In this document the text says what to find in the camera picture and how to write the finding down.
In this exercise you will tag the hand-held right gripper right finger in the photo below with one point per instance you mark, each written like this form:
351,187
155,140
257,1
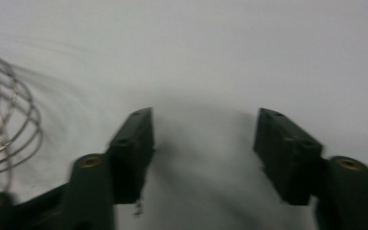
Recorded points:
287,159

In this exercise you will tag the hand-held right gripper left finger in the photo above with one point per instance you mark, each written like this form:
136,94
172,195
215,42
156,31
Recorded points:
131,166

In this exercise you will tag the white table mat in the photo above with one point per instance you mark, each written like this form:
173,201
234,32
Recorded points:
204,48

